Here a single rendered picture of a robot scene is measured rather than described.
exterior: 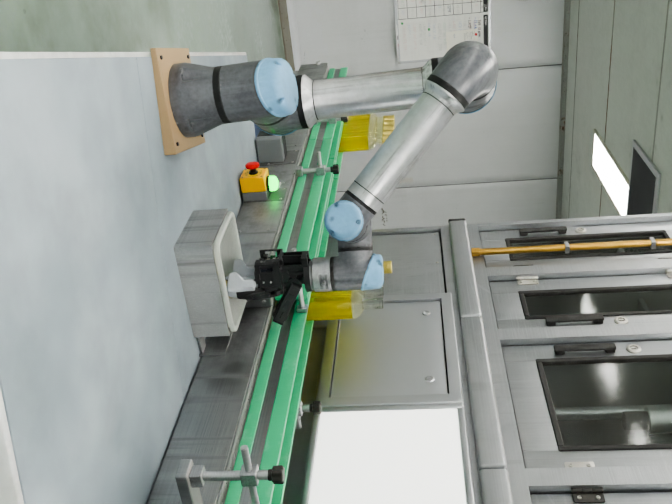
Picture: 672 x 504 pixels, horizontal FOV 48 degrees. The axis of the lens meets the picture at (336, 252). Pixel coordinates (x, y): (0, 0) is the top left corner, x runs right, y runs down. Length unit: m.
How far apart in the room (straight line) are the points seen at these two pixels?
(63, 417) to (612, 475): 1.07
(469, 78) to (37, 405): 0.96
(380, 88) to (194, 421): 0.78
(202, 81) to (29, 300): 0.69
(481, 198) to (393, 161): 6.84
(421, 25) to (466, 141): 1.28
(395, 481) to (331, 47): 6.44
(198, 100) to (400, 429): 0.82
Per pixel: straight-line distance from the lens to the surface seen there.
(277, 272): 1.62
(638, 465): 1.74
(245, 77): 1.55
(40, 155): 1.09
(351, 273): 1.60
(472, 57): 1.53
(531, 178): 8.29
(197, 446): 1.48
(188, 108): 1.56
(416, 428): 1.72
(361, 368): 1.90
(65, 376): 1.13
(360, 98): 1.65
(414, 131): 1.49
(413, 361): 1.91
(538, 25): 7.79
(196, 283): 1.60
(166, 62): 1.59
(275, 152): 2.38
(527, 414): 1.82
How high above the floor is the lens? 1.25
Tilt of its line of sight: 6 degrees down
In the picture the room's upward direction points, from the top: 87 degrees clockwise
